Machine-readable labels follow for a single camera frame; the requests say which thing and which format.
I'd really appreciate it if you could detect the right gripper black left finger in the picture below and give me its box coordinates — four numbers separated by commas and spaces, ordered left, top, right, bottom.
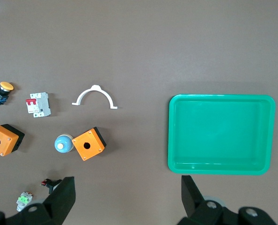
0, 176, 76, 225

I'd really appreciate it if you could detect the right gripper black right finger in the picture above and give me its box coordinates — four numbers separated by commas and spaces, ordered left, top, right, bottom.
177, 175, 278, 225

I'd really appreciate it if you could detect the green white indicator lamp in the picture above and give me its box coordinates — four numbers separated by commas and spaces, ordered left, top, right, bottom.
16, 191, 34, 212

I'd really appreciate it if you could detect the blue dome buzzer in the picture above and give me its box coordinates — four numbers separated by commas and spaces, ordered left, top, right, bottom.
54, 134, 74, 154

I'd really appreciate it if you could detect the orange button box black base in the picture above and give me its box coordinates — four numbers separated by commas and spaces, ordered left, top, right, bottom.
0, 124, 25, 157
72, 127, 107, 162

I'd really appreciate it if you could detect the green plastic tray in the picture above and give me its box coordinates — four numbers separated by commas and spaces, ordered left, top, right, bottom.
168, 94, 276, 176

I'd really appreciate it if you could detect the small white pipe clamp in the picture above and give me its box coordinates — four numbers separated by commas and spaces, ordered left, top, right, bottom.
71, 84, 118, 110

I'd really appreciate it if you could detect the yellow mushroom push button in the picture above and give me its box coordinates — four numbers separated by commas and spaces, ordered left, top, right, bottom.
0, 81, 15, 106

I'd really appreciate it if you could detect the brown table mat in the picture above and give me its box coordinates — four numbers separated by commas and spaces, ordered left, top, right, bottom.
0, 0, 278, 225

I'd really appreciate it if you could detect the black switch red tip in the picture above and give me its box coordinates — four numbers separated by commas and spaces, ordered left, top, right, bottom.
41, 178, 63, 195

